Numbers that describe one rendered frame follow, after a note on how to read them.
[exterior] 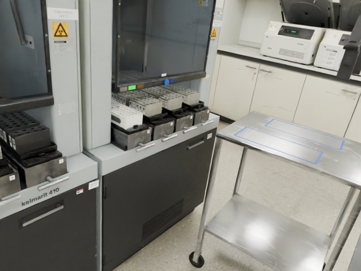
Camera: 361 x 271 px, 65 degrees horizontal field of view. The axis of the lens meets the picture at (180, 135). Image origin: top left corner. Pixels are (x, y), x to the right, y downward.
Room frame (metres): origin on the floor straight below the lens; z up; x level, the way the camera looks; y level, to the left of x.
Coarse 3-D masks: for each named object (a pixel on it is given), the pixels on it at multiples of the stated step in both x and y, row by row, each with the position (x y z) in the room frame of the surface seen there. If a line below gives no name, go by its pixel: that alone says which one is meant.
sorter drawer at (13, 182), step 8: (0, 168) 0.69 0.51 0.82; (8, 168) 0.69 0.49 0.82; (0, 176) 0.66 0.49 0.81; (8, 176) 0.67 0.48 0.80; (16, 176) 0.69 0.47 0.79; (0, 184) 0.66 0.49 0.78; (8, 184) 0.67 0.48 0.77; (16, 184) 0.69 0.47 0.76; (0, 192) 0.65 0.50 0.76; (8, 192) 0.67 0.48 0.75; (0, 200) 0.63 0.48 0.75; (8, 200) 0.63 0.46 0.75; (16, 200) 0.65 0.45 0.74
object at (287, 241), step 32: (224, 128) 1.21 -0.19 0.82; (256, 128) 1.26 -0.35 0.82; (288, 128) 1.32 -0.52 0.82; (288, 160) 0.98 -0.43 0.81; (320, 160) 1.01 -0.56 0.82; (352, 160) 1.04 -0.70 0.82; (352, 192) 1.20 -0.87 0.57; (224, 224) 1.20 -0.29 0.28; (256, 224) 1.23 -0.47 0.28; (288, 224) 1.26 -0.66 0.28; (352, 224) 0.84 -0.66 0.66; (192, 256) 1.16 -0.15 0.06; (256, 256) 1.00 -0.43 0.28; (288, 256) 1.03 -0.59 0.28; (320, 256) 1.06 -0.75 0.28
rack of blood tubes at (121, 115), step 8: (112, 104) 1.21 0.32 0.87; (120, 104) 1.22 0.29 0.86; (112, 112) 1.12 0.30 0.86; (120, 112) 1.13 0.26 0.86; (128, 112) 1.14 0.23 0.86; (136, 112) 1.15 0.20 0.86; (112, 120) 1.12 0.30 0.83; (120, 120) 1.17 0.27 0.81; (128, 120) 1.08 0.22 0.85; (136, 120) 1.12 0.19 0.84
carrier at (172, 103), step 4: (176, 96) 1.41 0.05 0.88; (180, 96) 1.42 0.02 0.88; (168, 100) 1.33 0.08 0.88; (172, 100) 1.36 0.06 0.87; (176, 100) 1.38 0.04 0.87; (180, 100) 1.41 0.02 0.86; (168, 104) 1.34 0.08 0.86; (172, 104) 1.36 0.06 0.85; (176, 104) 1.39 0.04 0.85; (180, 104) 1.41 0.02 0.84; (168, 108) 1.34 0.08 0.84; (172, 108) 1.36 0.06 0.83; (176, 108) 1.39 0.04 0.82
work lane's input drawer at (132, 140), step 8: (112, 128) 1.09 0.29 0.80; (120, 128) 1.08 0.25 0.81; (136, 128) 1.09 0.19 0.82; (144, 128) 1.11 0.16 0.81; (112, 136) 1.09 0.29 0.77; (120, 136) 1.06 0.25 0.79; (128, 136) 1.04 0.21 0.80; (136, 136) 1.07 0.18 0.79; (144, 136) 1.11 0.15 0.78; (128, 144) 1.04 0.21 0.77; (136, 144) 1.07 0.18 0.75; (144, 144) 1.11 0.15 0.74; (152, 144) 1.09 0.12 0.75
